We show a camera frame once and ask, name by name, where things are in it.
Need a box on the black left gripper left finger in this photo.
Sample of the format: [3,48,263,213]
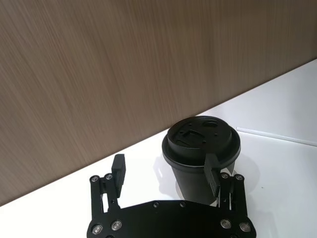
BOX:
[85,154,126,238]

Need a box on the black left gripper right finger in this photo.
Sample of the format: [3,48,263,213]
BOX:
[204,153,258,238]

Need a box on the black paper cup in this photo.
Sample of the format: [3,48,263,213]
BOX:
[169,158,236,207]

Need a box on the black plastic cup lid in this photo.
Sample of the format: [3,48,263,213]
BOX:
[161,115,241,170]

